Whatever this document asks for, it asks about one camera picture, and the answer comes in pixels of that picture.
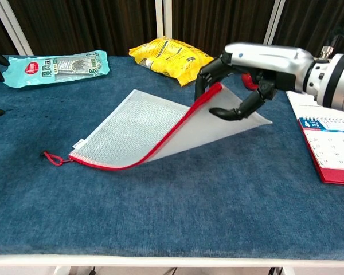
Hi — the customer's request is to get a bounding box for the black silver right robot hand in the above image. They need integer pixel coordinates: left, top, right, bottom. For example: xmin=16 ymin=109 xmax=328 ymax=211
xmin=194 ymin=42 xmax=316 ymax=121

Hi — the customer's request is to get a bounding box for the red strap loop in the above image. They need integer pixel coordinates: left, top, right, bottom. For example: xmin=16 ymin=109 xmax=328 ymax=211
xmin=42 ymin=151 xmax=73 ymax=167

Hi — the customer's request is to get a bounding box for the silver zipper pouch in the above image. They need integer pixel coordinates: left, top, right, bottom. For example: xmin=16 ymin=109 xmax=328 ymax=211
xmin=68 ymin=82 xmax=273 ymax=172

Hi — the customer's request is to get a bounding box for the yellow snack bag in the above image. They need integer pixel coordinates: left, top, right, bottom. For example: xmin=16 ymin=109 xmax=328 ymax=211
xmin=128 ymin=36 xmax=215 ymax=88

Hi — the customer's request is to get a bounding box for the teal snack packet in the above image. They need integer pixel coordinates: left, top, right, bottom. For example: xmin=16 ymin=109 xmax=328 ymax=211
xmin=2 ymin=50 xmax=111 ymax=89

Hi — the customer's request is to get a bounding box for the white and red notebook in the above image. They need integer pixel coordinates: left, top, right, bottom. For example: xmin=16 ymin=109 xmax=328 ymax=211
xmin=286 ymin=89 xmax=344 ymax=186

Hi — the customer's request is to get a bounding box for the blue table mat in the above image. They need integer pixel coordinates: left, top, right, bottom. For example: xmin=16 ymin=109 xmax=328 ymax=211
xmin=0 ymin=55 xmax=344 ymax=261

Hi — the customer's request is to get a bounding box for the white frame post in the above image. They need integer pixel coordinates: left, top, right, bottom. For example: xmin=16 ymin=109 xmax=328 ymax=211
xmin=0 ymin=0 xmax=34 ymax=57
xmin=263 ymin=0 xmax=286 ymax=46
xmin=155 ymin=0 xmax=173 ymax=40

